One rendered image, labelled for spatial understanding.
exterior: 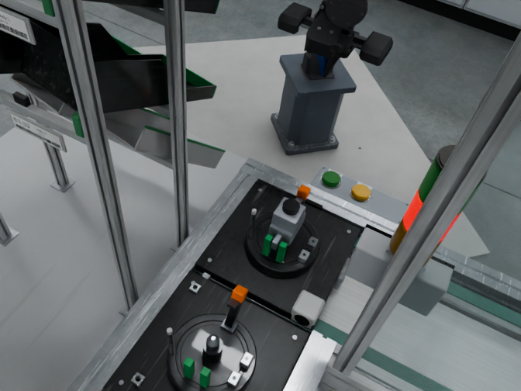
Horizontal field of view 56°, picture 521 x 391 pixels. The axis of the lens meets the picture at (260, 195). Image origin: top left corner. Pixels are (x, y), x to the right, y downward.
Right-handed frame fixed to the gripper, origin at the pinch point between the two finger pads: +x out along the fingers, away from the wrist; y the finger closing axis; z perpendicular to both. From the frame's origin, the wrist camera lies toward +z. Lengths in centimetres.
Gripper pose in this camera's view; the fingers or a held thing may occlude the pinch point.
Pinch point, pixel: (328, 59)
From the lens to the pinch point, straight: 88.6
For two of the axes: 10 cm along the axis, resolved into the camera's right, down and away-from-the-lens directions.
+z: -4.6, 6.5, -6.0
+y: 8.8, 4.2, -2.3
